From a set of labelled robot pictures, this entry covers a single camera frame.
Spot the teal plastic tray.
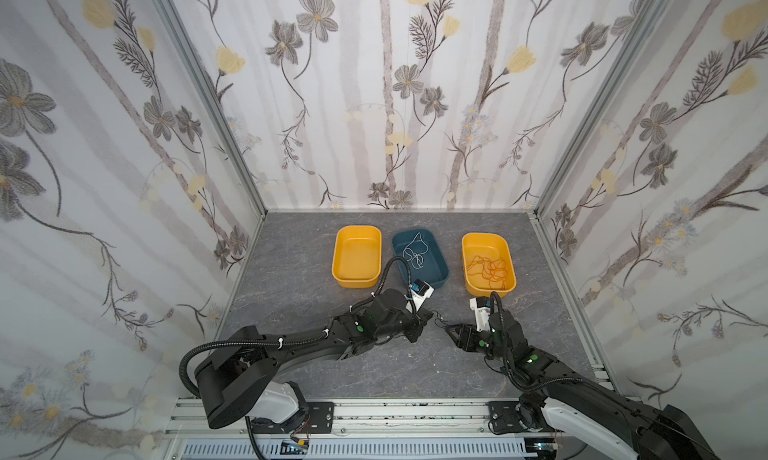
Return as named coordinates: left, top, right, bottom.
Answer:
left=391, top=228, right=450, bottom=289

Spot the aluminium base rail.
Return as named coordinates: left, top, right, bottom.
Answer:
left=161, top=397, right=601, bottom=460

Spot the yellow plastic tray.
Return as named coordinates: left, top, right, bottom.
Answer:
left=331, top=225, right=382, bottom=289
left=461, top=232, right=517, bottom=297

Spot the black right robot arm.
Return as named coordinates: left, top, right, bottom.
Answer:
left=444, top=292, right=717, bottom=459

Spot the right yellow plastic tray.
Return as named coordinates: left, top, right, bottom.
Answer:
left=461, top=232, right=517, bottom=297

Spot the white thin cable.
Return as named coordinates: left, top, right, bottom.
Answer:
left=400, top=231, right=430, bottom=272

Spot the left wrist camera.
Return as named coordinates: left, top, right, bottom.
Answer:
left=409, top=279, right=434, bottom=312

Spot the left yellow plastic tray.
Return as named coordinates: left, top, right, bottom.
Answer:
left=331, top=225, right=382, bottom=289

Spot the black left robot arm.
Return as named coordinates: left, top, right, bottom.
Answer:
left=178, top=273, right=434, bottom=458

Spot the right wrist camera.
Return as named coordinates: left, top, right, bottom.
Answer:
left=469, top=297, right=494, bottom=332

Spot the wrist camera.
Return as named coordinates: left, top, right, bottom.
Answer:
left=469, top=297, right=494, bottom=332
left=409, top=279, right=434, bottom=312

